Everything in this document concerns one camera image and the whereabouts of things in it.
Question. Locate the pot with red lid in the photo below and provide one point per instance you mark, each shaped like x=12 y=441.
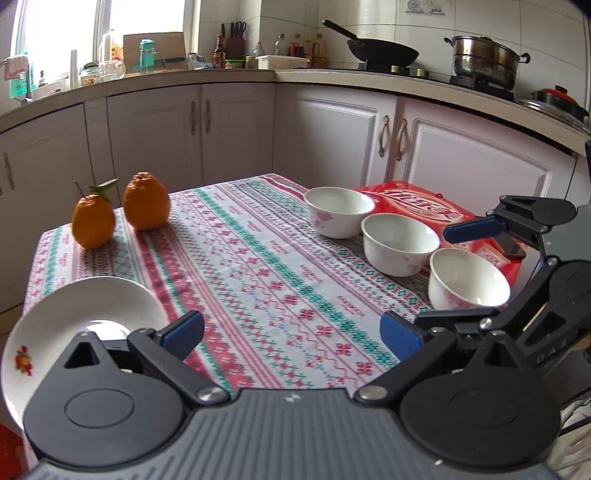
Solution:
x=558 y=99

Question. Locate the orange with stem and leaf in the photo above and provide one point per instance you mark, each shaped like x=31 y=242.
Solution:
x=92 y=221

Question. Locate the metal faucet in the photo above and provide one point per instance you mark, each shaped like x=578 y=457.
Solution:
x=25 y=90

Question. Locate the teal water bottle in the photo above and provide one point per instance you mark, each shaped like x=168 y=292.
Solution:
x=146 y=55

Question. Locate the black wok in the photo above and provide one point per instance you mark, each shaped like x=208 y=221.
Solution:
x=383 y=53

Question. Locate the wall sticker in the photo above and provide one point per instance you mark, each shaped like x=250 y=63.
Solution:
x=425 y=7

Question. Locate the patterned red green tablecloth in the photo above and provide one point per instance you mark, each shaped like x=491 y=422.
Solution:
x=277 y=258

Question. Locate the red printed box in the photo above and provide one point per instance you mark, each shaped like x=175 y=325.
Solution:
x=415 y=198

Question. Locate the white cloth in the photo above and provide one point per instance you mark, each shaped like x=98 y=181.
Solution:
x=577 y=443

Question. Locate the kitchen window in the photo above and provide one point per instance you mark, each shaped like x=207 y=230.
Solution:
x=60 y=27

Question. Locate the white kitchen cabinets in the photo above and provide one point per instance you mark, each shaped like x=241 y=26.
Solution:
x=323 y=129

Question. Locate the white bowl with pink flowers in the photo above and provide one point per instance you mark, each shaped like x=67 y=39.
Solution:
x=337 y=217
x=466 y=286
x=397 y=251

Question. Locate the gas stove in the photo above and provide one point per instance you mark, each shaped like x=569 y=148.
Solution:
x=434 y=76

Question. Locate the glass jar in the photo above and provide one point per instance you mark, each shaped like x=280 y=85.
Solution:
x=90 y=76

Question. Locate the white stack of cups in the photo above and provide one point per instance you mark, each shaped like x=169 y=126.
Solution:
x=74 y=69

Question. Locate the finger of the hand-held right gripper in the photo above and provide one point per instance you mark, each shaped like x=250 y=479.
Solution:
x=475 y=229
x=466 y=319

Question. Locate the cardboard sheet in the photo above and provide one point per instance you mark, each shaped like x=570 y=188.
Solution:
x=171 y=48

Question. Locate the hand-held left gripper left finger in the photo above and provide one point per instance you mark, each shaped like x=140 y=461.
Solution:
x=185 y=332

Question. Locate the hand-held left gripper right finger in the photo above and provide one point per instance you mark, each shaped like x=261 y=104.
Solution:
x=398 y=336

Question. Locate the white plastic tray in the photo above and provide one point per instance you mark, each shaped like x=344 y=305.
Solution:
x=281 y=62

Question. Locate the stainless steel steamer pot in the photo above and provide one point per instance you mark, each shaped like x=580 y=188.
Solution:
x=485 y=60

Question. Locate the white plate with flower print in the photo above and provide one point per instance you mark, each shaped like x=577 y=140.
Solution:
x=55 y=304

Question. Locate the large clear plastic bottle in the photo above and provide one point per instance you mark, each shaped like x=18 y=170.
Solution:
x=110 y=46

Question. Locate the glass pitcher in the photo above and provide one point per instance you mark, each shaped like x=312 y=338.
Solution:
x=113 y=70

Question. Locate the pink cloth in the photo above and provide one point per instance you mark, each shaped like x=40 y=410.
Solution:
x=16 y=67

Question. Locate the knife block with knives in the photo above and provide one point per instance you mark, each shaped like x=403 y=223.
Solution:
x=234 y=46

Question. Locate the small clear bottle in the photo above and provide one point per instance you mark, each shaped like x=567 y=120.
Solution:
x=261 y=50

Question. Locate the dark sauce bottle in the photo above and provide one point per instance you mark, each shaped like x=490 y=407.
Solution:
x=219 y=57

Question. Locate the clear seasoning bottle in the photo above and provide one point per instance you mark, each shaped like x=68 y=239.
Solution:
x=280 y=46

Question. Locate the bumpy orange without leaf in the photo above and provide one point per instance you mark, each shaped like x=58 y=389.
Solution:
x=145 y=203

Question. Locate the amber seasoning bottle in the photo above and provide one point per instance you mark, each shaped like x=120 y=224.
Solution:
x=318 y=46

